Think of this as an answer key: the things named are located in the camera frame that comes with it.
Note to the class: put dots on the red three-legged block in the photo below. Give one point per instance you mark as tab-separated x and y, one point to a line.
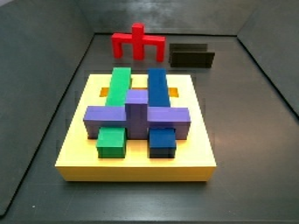
139	40

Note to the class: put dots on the yellow base board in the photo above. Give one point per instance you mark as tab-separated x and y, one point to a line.
79	163

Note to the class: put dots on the purple three-legged block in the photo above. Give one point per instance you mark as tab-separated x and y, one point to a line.
138	117

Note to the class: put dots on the blue long block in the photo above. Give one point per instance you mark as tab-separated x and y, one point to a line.
162	135

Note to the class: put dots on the green long block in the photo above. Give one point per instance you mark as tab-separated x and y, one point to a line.
113	137

